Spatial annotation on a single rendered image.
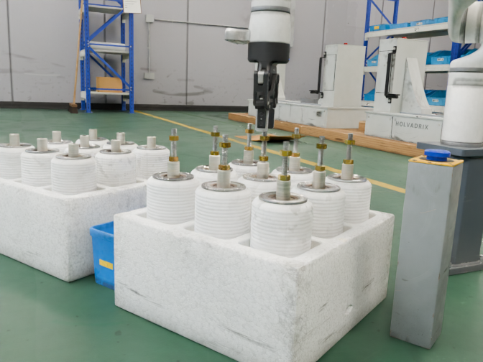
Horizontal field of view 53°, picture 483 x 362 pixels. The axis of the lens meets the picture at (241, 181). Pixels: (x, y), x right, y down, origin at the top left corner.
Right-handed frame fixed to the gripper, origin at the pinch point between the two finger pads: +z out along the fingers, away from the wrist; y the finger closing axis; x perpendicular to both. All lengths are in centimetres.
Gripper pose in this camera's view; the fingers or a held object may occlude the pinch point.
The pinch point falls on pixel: (265, 122)
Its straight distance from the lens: 89.4
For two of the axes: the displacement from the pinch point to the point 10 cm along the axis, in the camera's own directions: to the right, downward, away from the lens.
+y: 2.2, -1.8, 9.6
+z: -0.4, 9.8, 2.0
